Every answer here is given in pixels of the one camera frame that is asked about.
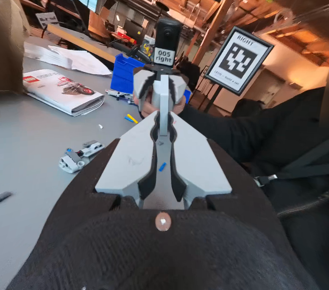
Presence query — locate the lego instruction booklet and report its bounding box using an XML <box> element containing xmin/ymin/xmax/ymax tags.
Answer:
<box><xmin>23</xmin><ymin>69</ymin><xmax>106</xmax><ymax>117</ymax></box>

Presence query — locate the person's right hand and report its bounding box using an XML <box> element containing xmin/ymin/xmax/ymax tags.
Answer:
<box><xmin>133</xmin><ymin>88</ymin><xmax>187</xmax><ymax>119</ymax></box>

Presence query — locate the framed marker sign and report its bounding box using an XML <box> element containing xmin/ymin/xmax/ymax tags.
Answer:
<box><xmin>205</xmin><ymin>26</ymin><xmax>275</xmax><ymax>96</ymax></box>

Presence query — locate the blue plastic bin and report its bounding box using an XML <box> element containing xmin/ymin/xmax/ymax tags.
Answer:
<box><xmin>110</xmin><ymin>53</ymin><xmax>192</xmax><ymax>103</ymax></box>

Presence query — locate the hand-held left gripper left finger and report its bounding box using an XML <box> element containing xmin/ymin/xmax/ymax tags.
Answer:
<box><xmin>95</xmin><ymin>111</ymin><xmax>158</xmax><ymax>201</ymax></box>

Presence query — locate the person's right forearm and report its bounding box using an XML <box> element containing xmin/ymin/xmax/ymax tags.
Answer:
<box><xmin>179</xmin><ymin>87</ymin><xmax>327</xmax><ymax>165</ymax></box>

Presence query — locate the black sign stand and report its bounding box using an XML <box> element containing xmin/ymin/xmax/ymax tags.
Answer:
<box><xmin>204</xmin><ymin>85</ymin><xmax>222</xmax><ymax>114</ymax></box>

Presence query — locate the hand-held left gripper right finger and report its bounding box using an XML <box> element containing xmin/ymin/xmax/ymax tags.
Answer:
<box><xmin>168</xmin><ymin>112</ymin><xmax>233</xmax><ymax>202</ymax></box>

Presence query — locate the flat grey lego assembly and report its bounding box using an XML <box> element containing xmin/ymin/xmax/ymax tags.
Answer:
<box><xmin>105</xmin><ymin>89</ymin><xmax>135</xmax><ymax>103</ymax></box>

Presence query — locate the printed cardboard lego box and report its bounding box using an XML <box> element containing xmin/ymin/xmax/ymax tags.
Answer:
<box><xmin>0</xmin><ymin>0</ymin><xmax>30</xmax><ymax>94</ymax></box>

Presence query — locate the black strap with metal buckle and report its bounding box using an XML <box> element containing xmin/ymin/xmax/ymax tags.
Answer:
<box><xmin>253</xmin><ymin>140</ymin><xmax>329</xmax><ymax>188</ymax></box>

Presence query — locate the grey white lego assembly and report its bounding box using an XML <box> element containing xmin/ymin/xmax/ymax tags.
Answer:
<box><xmin>58</xmin><ymin>140</ymin><xmax>105</xmax><ymax>174</ymax></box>

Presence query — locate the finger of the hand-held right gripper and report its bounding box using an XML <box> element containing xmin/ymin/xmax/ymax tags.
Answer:
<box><xmin>133</xmin><ymin>69</ymin><xmax>155</xmax><ymax>99</ymax></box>
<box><xmin>169</xmin><ymin>75</ymin><xmax>188</xmax><ymax>104</ymax></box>

